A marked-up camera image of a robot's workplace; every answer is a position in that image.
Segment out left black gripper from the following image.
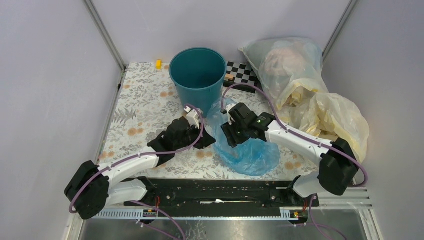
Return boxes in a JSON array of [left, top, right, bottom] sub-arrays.
[[174, 122, 216, 151]]

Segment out blue plastic trash bag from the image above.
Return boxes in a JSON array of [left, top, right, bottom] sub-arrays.
[[207, 99, 281, 177]]

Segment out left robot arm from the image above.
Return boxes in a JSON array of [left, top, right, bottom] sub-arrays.
[[64, 117, 216, 220]]

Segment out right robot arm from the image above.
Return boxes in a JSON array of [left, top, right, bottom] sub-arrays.
[[221, 103, 359, 206]]

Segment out teal plastic trash bin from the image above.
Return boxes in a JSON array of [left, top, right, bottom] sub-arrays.
[[168, 47, 227, 117]]

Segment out clear stuffed trash bag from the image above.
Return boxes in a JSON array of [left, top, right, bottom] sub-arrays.
[[239, 37, 328, 110]]

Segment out yellow plastic trash bag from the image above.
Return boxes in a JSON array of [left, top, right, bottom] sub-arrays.
[[276, 87, 370, 163]]

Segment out small tan wooden block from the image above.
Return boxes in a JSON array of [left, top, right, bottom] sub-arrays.
[[224, 73, 234, 82]]

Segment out black white checkerboard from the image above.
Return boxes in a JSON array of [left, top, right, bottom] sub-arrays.
[[223, 61, 262, 90]]

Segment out floral table mat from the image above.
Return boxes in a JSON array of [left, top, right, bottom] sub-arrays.
[[95, 62, 321, 182]]

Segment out yellow toy block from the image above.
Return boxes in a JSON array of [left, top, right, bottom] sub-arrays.
[[155, 59, 162, 70]]

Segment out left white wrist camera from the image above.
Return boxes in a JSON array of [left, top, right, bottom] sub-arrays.
[[183, 105, 203, 129]]

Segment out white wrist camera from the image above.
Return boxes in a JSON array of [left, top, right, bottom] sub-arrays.
[[220, 103, 236, 125], [183, 105, 203, 129]]

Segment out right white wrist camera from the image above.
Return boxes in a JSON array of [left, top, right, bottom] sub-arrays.
[[220, 103, 236, 125]]

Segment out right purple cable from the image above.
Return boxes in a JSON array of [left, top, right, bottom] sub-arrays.
[[220, 82, 369, 240]]

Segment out purple cable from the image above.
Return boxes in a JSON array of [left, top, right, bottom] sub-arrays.
[[220, 82, 369, 240], [68, 103, 205, 240]]

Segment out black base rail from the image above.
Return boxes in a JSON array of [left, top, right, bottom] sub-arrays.
[[139, 177, 320, 218]]

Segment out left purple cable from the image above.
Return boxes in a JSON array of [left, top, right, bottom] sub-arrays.
[[68, 103, 205, 240]]

